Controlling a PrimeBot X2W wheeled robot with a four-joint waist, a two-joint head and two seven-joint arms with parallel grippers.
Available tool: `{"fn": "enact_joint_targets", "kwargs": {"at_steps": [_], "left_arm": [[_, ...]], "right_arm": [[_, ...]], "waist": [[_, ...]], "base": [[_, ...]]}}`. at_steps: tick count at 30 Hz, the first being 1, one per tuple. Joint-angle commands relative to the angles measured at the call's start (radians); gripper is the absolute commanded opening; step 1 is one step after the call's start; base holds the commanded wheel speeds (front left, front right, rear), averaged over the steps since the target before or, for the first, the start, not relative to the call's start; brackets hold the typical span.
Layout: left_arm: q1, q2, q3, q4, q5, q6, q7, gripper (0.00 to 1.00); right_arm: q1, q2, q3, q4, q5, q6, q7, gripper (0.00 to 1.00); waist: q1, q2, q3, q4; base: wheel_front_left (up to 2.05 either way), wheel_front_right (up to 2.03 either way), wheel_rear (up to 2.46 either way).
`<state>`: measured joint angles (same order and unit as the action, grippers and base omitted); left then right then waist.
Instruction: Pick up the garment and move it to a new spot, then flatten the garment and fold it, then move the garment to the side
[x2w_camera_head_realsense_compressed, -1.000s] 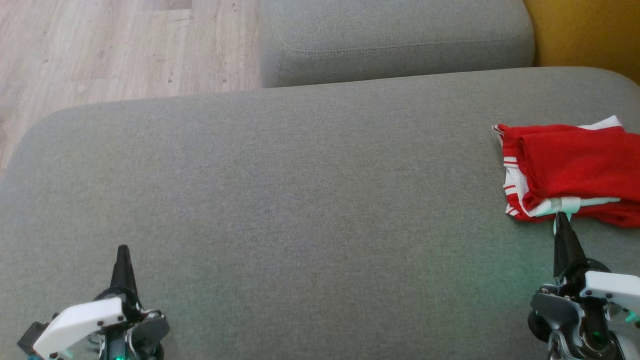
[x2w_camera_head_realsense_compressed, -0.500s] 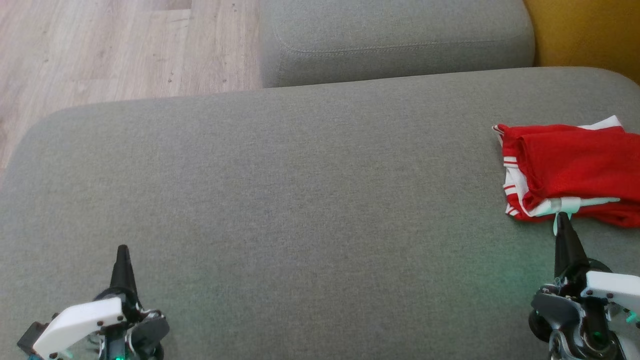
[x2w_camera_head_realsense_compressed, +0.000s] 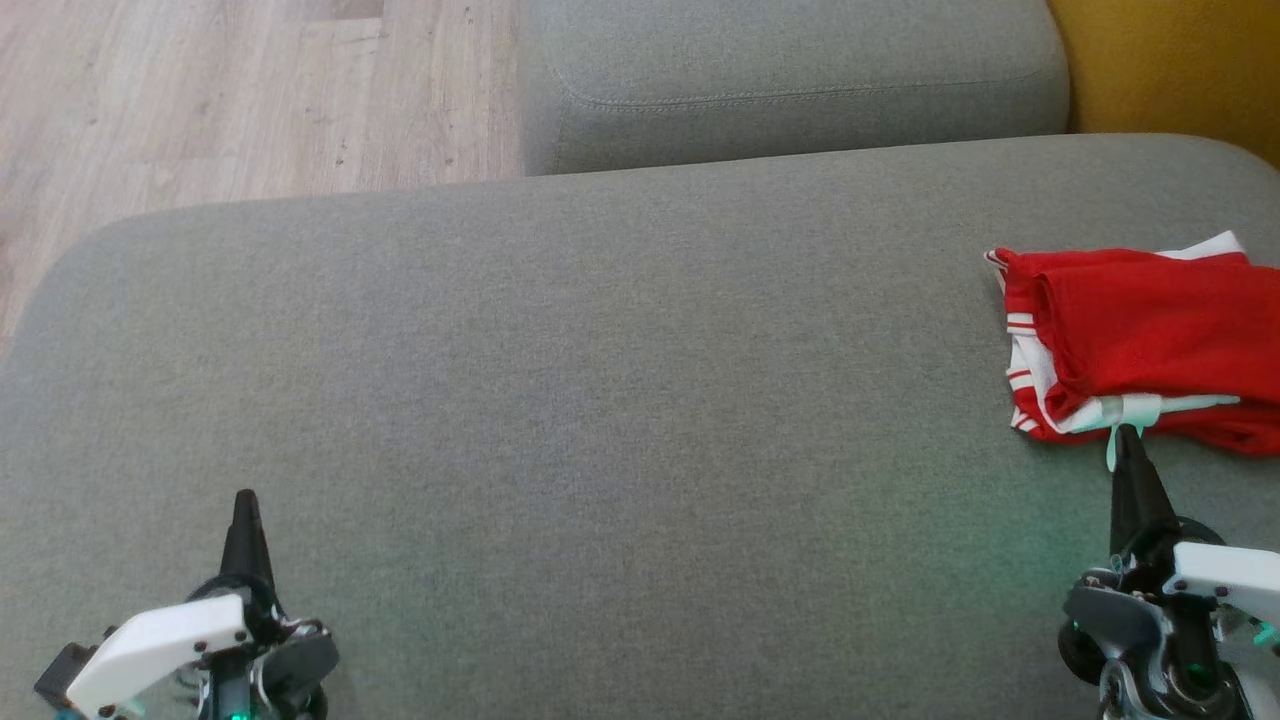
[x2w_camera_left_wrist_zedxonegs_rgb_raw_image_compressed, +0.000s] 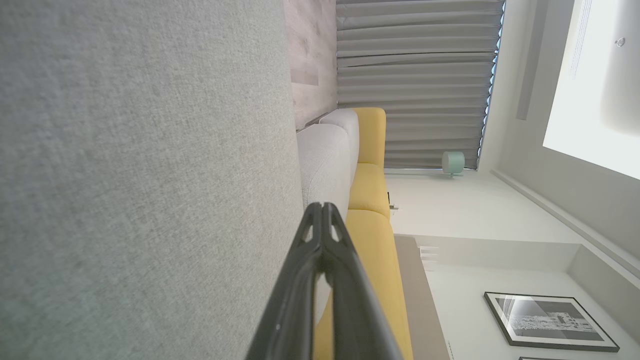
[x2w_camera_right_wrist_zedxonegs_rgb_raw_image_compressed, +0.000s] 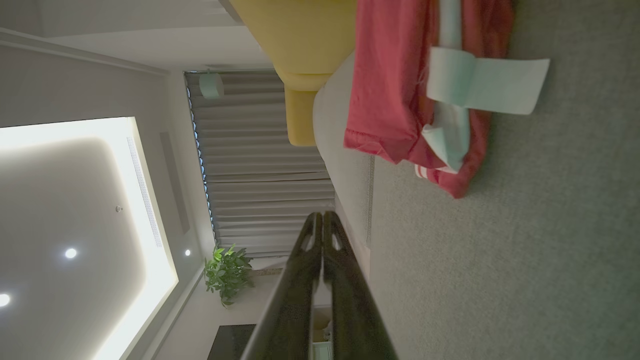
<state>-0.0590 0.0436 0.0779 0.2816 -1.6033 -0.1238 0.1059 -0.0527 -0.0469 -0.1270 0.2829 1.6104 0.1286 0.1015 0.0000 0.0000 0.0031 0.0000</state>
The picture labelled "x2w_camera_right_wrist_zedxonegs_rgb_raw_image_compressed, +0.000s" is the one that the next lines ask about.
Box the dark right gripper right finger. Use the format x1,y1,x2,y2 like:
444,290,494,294
322,210,399,360

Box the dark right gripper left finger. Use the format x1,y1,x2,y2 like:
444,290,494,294
239,212,324,360

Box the red jersey shirt white sleeves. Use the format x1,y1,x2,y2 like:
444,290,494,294
343,0,551,200

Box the green indoor tree plant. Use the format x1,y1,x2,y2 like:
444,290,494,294
203,243,286,308

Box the medium grey sofa seat cushion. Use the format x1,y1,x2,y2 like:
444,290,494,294
313,50,376,281

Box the grey pleated curtain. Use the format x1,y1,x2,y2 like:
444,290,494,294
183,69,337,259

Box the long white ceiling air vent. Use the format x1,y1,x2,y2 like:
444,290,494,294
126,135,164,249

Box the yellow sofa armrest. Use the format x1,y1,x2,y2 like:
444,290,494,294
284,88,321,148

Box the large grey sofa seat cushion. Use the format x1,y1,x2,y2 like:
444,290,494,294
367,0,640,360

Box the wide yellow sofa backrest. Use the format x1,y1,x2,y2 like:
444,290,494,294
227,0,359,92

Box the black wall television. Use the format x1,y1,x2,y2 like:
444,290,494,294
206,323,257,360

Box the white wall mounted device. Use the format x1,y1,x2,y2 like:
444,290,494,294
198,69,226,100

